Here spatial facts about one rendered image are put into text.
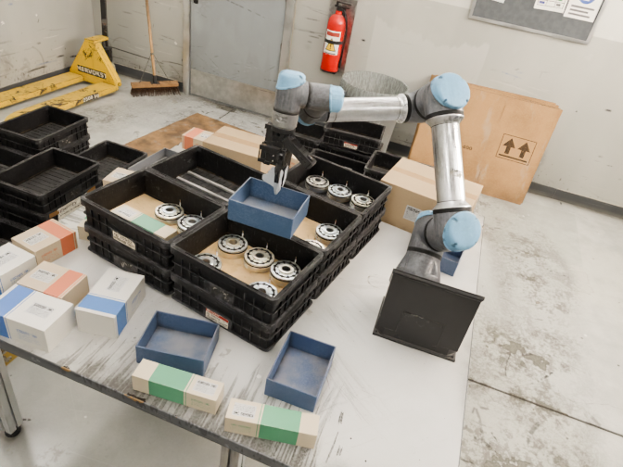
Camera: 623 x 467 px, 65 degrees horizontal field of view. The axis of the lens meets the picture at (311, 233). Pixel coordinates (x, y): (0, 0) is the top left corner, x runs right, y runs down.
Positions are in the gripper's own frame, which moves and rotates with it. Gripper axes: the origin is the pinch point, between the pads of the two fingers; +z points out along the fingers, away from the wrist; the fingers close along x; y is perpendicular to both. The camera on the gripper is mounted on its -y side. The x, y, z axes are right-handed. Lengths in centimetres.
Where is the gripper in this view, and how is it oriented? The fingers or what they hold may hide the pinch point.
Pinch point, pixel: (279, 190)
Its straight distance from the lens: 151.7
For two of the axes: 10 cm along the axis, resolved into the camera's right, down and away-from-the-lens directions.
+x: -3.3, 3.9, -8.6
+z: -1.9, 8.6, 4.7
